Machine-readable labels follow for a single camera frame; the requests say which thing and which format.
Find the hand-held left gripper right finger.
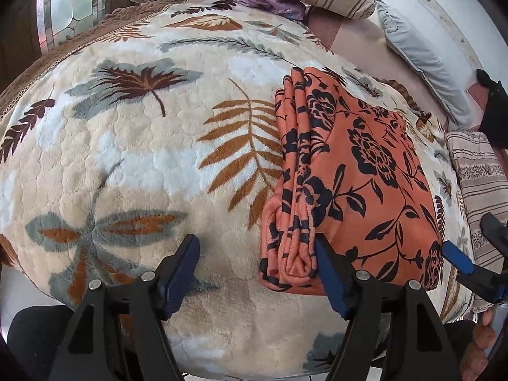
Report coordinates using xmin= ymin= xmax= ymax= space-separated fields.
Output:
xmin=315 ymin=235 xmax=463 ymax=381

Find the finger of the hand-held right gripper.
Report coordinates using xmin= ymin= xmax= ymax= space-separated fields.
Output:
xmin=441 ymin=241 xmax=508 ymax=304
xmin=479 ymin=212 xmax=508 ymax=249

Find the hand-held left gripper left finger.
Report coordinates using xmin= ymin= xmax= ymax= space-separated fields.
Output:
xmin=48 ymin=233 xmax=201 ymax=381

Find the orange floral garment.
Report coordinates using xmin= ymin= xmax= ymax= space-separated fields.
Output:
xmin=258 ymin=67 xmax=445 ymax=296

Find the person's right hand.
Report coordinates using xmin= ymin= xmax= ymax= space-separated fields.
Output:
xmin=460 ymin=309 xmax=497 ymax=381

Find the black object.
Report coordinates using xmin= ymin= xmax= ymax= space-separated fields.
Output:
xmin=475 ymin=69 xmax=508 ymax=148

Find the leaf print fleece blanket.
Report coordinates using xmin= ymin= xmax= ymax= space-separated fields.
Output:
xmin=0 ymin=0 xmax=477 ymax=379

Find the grey pillow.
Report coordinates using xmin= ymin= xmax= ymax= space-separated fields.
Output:
xmin=375 ymin=0 xmax=475 ymax=128

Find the pink bed sheet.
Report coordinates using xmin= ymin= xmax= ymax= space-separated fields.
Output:
xmin=305 ymin=8 xmax=489 ymax=131

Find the brown quilted bedspread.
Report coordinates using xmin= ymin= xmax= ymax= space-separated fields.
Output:
xmin=0 ymin=0 xmax=171 ymax=116

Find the purple cloth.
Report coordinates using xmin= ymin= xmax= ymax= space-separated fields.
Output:
xmin=228 ymin=0 xmax=308 ymax=20

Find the patterned glass window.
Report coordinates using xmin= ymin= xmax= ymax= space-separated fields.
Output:
xmin=36 ymin=0 xmax=120 ymax=48

